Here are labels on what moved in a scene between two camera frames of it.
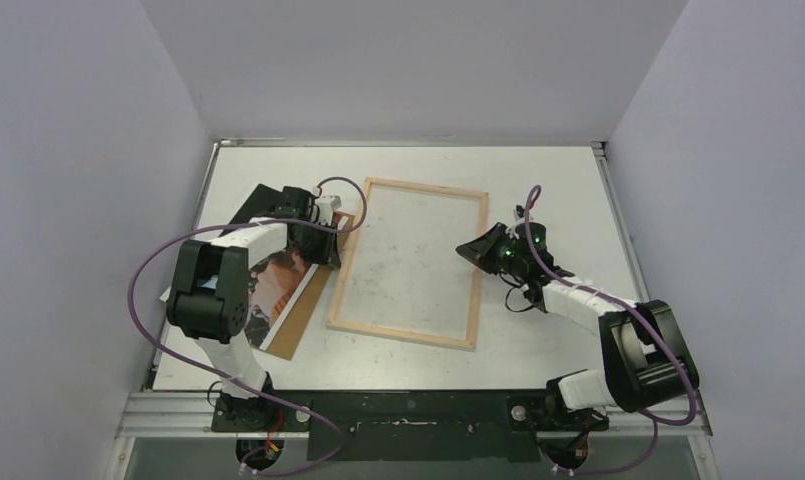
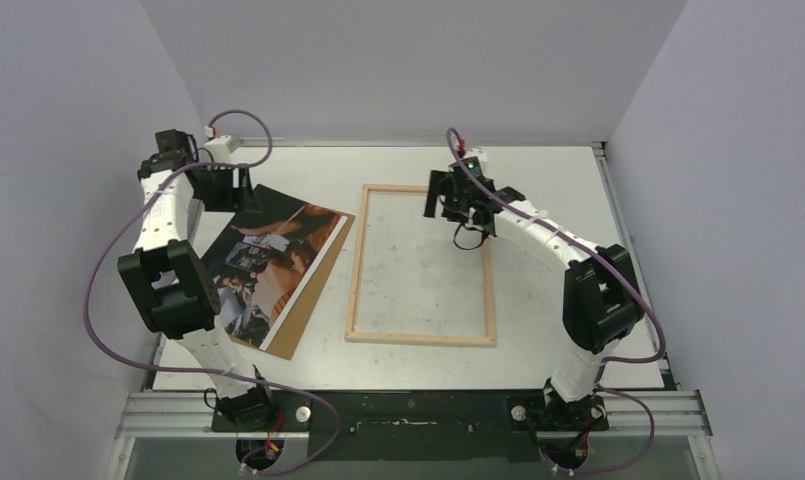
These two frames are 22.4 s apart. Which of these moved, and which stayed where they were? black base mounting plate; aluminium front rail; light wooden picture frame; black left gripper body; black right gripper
Moved: black left gripper body; light wooden picture frame; black right gripper
Stayed: aluminium front rail; black base mounting plate
